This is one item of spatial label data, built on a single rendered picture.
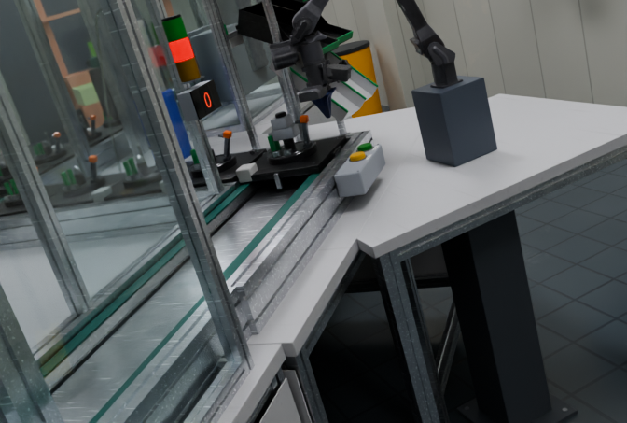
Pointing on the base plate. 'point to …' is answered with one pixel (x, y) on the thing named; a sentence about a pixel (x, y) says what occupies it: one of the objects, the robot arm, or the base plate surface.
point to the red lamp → (181, 49)
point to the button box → (359, 173)
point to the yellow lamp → (188, 70)
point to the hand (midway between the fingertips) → (326, 105)
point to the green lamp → (174, 29)
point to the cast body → (283, 127)
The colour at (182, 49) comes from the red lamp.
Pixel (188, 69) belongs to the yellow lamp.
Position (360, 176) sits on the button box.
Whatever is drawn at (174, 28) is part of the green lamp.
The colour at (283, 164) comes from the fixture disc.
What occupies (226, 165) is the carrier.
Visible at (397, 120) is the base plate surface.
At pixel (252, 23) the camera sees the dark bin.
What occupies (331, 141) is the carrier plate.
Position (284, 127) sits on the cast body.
